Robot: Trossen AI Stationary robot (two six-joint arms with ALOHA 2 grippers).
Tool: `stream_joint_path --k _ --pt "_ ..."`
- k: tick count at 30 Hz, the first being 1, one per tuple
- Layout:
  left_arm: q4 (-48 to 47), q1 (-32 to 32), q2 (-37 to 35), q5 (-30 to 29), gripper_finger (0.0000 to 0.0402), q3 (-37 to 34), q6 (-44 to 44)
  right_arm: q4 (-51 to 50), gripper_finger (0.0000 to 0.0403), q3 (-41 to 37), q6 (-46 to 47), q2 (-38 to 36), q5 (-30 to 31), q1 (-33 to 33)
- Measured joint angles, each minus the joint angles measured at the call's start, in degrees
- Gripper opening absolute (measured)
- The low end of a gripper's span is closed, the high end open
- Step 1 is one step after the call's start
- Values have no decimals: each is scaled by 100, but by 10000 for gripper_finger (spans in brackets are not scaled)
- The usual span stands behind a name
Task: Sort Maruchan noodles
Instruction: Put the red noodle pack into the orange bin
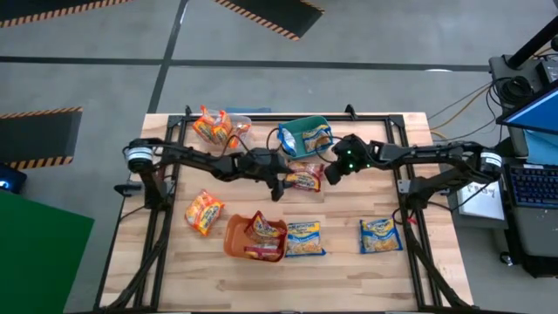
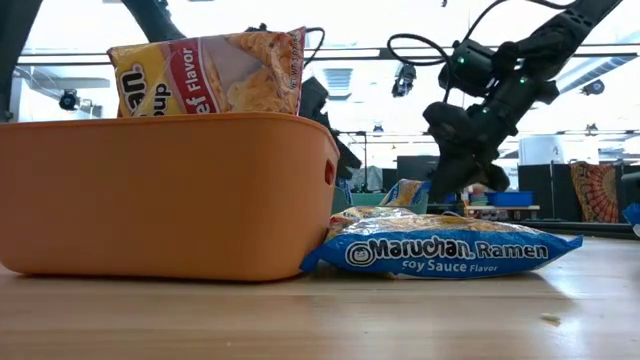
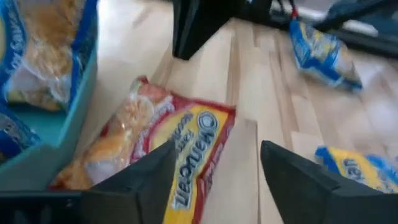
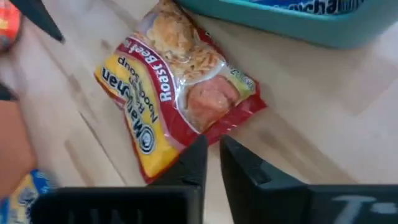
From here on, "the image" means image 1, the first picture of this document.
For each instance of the black aluminium table frame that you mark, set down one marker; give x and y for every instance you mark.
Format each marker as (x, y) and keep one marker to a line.
(370, 118)

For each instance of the monitor with blue screen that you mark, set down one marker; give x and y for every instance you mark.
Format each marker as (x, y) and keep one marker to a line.
(538, 113)

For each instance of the white board with writing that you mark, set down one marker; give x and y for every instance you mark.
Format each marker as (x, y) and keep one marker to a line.
(481, 202)

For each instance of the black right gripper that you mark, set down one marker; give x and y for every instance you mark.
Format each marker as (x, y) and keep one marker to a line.
(355, 154)

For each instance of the green floor mat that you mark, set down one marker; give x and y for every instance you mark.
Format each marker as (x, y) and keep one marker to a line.
(39, 261)

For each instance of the black device with blue light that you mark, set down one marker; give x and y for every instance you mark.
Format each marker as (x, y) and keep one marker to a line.
(13, 179)

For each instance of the orange plastic bin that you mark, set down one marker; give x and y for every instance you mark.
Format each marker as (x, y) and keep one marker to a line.
(235, 240)

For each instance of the clear plastic bin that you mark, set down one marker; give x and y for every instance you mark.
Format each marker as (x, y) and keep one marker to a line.
(244, 118)

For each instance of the grey equipment cart top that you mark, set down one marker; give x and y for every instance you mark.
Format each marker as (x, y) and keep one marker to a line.
(501, 65)

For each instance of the orange chicken ramen pack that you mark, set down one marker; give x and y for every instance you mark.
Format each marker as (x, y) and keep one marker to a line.
(242, 131)
(204, 212)
(205, 126)
(223, 126)

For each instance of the light blue sheet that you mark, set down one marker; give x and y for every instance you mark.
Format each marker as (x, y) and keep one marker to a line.
(542, 150)

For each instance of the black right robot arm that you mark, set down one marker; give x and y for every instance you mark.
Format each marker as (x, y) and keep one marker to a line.
(436, 152)

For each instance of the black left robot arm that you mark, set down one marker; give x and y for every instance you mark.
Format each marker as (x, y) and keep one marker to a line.
(200, 160)

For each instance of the teal plastic bin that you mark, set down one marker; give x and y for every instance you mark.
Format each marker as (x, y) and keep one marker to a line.
(305, 120)

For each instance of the black hazard-striped floor mat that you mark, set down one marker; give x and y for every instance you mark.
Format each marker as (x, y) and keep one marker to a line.
(35, 139)
(43, 6)
(279, 13)

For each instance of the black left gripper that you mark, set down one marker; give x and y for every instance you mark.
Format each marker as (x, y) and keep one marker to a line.
(268, 165)

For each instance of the black backlit keyboard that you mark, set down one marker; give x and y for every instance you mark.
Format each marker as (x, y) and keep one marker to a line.
(536, 187)

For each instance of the silver metal bracket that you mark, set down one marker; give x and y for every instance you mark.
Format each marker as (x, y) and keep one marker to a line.
(403, 186)

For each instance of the red beef ramen pack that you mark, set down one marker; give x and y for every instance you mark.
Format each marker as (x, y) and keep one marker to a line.
(305, 176)
(263, 252)
(261, 229)

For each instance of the black monitor stand pole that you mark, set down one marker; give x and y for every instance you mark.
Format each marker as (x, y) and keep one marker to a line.
(534, 43)

